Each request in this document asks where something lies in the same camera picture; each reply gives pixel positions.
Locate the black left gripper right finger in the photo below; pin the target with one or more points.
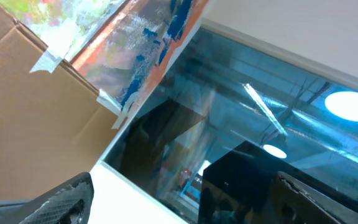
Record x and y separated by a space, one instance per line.
309 202

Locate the colourful painted board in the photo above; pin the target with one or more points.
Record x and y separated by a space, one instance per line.
114 44

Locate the white masking tape strip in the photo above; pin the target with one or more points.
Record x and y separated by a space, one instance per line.
48 61

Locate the dark glass window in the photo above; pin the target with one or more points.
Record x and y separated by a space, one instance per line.
226 121

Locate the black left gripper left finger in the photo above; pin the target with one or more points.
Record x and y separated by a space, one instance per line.
69 202

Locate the brown cardboard panel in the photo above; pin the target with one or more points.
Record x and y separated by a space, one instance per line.
51 125

